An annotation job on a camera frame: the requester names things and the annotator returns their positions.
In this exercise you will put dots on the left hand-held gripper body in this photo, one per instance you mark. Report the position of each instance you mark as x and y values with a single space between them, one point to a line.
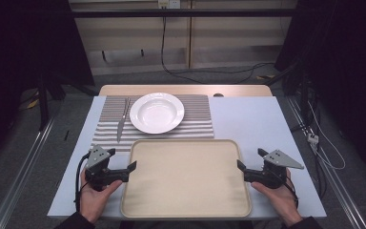
99 175

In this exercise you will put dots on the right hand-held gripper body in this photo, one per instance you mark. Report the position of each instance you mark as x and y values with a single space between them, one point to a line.
273 174

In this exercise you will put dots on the person's left hand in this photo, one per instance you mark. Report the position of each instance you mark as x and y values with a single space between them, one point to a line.
93 200

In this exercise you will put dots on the person's right hand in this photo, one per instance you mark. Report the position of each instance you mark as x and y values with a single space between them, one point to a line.
281 200

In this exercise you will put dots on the white table cover sheet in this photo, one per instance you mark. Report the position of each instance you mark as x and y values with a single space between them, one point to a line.
254 127

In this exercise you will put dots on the silver table knife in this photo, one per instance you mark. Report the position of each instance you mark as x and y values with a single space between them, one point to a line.
122 122

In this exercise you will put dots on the white power adapter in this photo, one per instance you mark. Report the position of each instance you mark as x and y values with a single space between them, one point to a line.
313 138

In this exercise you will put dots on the beige plastic tray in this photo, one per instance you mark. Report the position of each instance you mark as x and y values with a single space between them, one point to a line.
184 181

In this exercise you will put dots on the white deep plate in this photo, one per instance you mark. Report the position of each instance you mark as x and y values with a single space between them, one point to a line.
156 113

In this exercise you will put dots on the striped grey placemat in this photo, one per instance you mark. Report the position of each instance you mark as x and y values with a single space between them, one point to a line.
200 117

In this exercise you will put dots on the small dark round object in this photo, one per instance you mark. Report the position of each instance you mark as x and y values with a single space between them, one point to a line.
218 94

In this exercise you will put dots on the yellow floor tape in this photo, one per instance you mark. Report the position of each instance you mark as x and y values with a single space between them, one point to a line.
32 104
265 77

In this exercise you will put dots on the black metal stand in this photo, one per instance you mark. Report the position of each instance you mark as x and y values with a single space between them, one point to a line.
43 101

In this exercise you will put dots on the black curtain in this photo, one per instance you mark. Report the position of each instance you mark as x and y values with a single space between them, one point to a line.
346 63
22 47

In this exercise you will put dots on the black horizontal bar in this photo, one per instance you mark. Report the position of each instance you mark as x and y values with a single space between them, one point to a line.
184 13

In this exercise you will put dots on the metal floor rail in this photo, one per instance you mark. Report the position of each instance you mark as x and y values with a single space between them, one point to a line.
22 171
327 178

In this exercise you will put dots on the white wall socket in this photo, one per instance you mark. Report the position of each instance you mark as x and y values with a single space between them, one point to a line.
169 3

